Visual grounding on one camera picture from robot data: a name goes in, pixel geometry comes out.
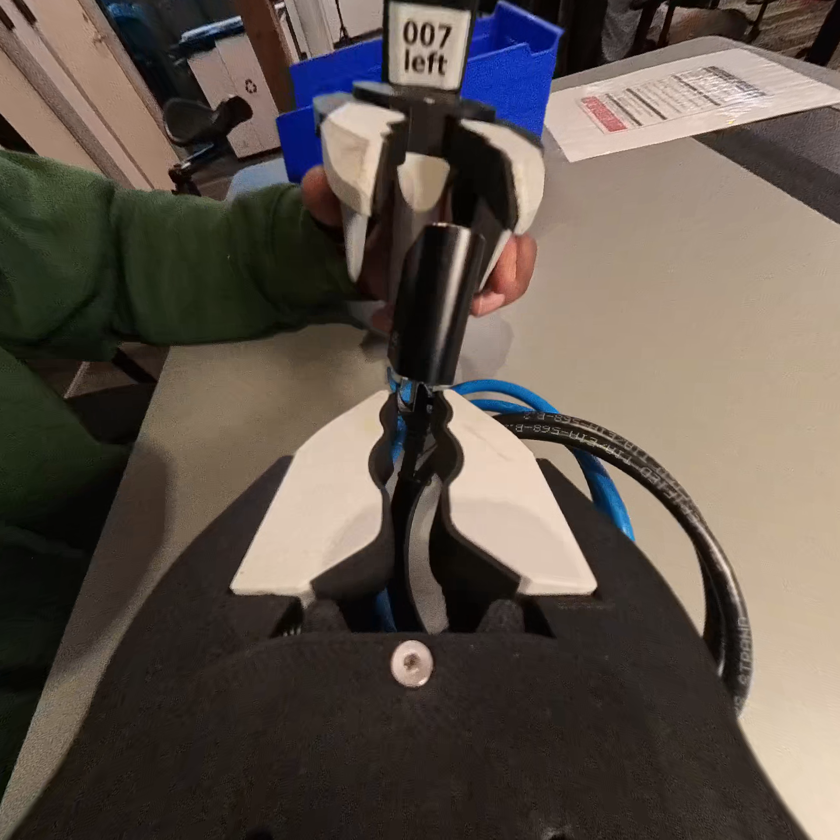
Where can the person's left forearm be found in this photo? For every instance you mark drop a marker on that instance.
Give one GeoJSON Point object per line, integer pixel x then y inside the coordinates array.
{"type": "Point", "coordinates": [197, 262]}

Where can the person's left hand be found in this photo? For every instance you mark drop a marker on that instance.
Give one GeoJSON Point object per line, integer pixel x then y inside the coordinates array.
{"type": "Point", "coordinates": [515, 269]}

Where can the white recycling bin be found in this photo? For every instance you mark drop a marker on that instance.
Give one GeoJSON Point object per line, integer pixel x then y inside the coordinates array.
{"type": "Point", "coordinates": [229, 98]}

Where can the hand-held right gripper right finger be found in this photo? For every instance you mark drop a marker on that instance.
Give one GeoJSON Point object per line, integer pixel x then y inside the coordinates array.
{"type": "Point", "coordinates": [518, 518]}

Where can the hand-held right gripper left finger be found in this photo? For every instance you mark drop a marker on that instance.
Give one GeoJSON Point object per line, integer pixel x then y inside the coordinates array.
{"type": "Point", "coordinates": [308, 525]}

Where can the black ethernet adapter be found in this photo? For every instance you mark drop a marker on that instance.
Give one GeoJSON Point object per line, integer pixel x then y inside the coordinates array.
{"type": "Point", "coordinates": [433, 308]}

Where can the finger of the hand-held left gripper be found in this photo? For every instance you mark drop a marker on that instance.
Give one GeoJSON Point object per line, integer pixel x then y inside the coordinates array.
{"type": "Point", "coordinates": [351, 157]}
{"type": "Point", "coordinates": [528, 184]}

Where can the laminated paper sheet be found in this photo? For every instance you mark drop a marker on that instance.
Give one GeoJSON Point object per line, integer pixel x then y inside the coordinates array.
{"type": "Point", "coordinates": [689, 98]}

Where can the person's torso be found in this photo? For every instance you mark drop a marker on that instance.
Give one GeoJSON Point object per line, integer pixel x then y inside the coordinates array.
{"type": "Point", "coordinates": [39, 492]}

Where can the blue plastic bin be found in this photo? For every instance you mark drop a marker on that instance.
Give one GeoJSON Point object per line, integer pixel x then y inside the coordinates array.
{"type": "Point", "coordinates": [512, 85]}

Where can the black chair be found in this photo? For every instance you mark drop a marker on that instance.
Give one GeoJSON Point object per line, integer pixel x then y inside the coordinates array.
{"type": "Point", "coordinates": [197, 121]}

